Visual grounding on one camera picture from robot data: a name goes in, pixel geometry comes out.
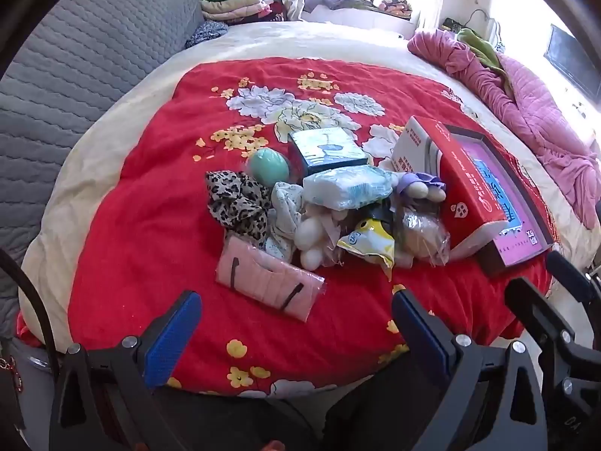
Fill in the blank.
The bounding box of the red floral blanket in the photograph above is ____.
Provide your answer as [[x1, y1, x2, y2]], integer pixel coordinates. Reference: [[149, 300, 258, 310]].
[[16, 56, 559, 398]]

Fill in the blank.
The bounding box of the green cloth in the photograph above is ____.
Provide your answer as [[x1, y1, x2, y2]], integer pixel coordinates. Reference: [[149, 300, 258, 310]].
[[458, 28, 510, 99]]

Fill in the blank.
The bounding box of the white plush bear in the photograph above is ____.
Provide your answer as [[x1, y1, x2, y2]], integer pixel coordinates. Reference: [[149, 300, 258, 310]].
[[293, 202, 348, 272]]

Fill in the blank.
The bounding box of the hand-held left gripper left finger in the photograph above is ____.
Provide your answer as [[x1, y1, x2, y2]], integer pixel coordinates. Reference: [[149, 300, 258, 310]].
[[49, 290, 204, 451]]

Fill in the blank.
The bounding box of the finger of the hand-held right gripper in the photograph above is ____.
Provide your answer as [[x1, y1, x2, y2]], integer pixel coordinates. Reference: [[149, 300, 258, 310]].
[[547, 250, 601, 308], [504, 278, 585, 372]]

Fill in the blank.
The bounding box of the dark cube box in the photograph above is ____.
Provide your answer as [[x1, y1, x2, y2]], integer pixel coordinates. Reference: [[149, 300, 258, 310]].
[[288, 128, 369, 177]]

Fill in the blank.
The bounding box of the purple grey clothes heap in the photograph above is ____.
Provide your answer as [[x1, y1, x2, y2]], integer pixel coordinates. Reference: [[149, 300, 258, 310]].
[[304, 0, 376, 12]]

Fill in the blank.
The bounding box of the red tissue pack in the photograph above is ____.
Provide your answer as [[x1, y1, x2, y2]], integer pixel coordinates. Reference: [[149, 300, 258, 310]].
[[391, 116, 510, 264]]

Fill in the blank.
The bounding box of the black cable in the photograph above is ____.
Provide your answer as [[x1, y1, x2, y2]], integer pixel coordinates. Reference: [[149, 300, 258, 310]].
[[0, 249, 62, 377]]

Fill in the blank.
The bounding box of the stack of folded clothes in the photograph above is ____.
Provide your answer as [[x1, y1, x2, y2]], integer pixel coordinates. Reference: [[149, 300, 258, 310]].
[[199, 0, 287, 23]]

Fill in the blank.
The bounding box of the white floral scrunchie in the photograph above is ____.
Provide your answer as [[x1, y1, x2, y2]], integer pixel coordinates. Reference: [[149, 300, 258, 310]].
[[265, 182, 306, 264]]

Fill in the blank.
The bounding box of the pink quilt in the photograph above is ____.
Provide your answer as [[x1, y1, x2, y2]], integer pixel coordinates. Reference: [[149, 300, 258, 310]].
[[408, 28, 601, 217]]

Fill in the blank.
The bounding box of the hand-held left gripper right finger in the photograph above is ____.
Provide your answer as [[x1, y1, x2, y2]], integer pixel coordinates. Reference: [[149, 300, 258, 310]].
[[391, 289, 548, 451]]

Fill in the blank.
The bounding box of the black shiny wrapper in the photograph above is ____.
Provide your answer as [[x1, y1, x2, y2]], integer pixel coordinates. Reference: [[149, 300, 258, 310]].
[[371, 200, 400, 233]]

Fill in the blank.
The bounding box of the purple plush toy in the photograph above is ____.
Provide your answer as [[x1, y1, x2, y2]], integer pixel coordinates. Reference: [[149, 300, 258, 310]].
[[392, 171, 448, 204]]

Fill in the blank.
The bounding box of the pale blue tissue packet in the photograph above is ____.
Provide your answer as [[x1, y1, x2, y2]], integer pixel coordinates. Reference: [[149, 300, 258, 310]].
[[302, 166, 394, 210]]

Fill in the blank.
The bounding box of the blue patterned cloth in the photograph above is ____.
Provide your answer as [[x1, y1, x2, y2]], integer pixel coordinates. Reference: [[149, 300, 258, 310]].
[[185, 23, 228, 48]]

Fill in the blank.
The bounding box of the orange patterned cloth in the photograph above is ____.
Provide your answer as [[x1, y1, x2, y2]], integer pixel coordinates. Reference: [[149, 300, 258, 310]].
[[380, 0, 414, 17]]

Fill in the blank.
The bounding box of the pink framed box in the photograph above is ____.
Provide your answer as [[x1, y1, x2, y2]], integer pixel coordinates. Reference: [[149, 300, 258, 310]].
[[444, 123, 556, 277]]

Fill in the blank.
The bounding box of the black television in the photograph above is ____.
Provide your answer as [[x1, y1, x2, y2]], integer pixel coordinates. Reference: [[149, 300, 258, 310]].
[[545, 25, 601, 99]]

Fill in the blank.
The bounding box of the leopard print scrunchie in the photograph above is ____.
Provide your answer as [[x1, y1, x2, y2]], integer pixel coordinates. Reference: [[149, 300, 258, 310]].
[[205, 170, 273, 250]]

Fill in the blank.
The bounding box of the green egg sponge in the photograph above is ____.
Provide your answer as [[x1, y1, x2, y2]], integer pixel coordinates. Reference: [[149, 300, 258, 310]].
[[247, 148, 290, 185]]

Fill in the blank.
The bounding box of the yellow snack packet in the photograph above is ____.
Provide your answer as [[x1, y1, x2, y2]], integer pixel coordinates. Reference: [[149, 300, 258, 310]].
[[337, 218, 396, 283]]

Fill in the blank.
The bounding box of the grey quilted headboard cover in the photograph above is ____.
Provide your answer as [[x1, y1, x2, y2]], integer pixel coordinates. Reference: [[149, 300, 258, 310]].
[[0, 0, 205, 339]]

